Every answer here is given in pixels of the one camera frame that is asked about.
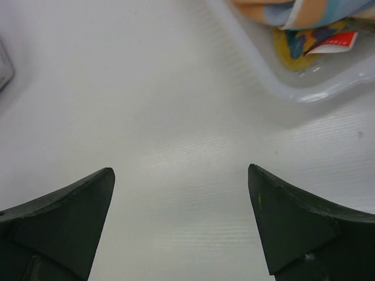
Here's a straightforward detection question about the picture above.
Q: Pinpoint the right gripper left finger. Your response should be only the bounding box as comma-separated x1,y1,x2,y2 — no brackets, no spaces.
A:
1,167,115,280

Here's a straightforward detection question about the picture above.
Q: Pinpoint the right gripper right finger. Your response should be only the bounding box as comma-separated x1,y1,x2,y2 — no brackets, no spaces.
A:
248,164,374,280

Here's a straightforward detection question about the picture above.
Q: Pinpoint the light blue colourful towel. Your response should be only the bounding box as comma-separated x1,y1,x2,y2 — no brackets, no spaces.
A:
231,0,374,30

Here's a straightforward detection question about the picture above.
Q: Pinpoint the right white plastic basket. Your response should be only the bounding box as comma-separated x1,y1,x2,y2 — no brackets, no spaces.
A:
206,1,374,103

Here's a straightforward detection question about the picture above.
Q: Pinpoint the yellow blue hello towel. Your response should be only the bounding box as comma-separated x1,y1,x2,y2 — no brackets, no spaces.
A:
272,19,358,71

